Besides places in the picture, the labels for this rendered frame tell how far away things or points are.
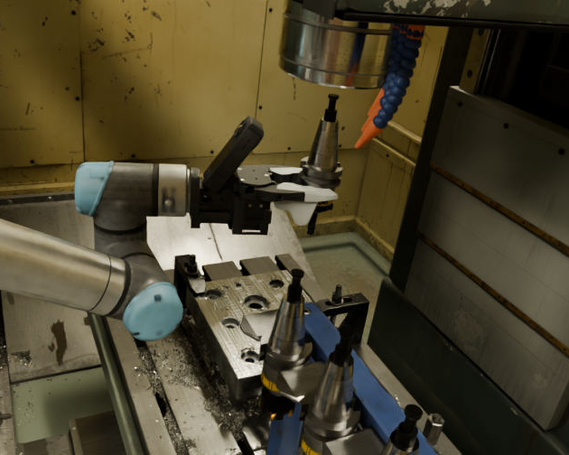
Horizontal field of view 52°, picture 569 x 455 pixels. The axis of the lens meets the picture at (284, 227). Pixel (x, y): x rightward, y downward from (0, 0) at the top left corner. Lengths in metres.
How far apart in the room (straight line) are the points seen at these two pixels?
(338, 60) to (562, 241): 0.55
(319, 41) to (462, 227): 0.65
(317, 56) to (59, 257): 0.39
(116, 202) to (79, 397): 0.78
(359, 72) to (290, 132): 1.29
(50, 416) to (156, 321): 0.77
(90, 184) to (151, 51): 1.00
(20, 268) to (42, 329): 0.95
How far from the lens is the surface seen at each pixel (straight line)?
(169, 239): 1.82
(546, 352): 1.19
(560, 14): 0.56
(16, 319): 1.66
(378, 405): 0.67
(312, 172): 0.84
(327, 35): 0.74
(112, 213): 0.84
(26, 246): 0.70
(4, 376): 1.58
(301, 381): 0.69
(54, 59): 1.74
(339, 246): 2.25
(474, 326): 1.31
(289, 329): 0.69
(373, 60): 0.75
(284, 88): 1.96
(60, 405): 1.51
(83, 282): 0.72
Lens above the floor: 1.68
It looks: 28 degrees down
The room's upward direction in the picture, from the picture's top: 8 degrees clockwise
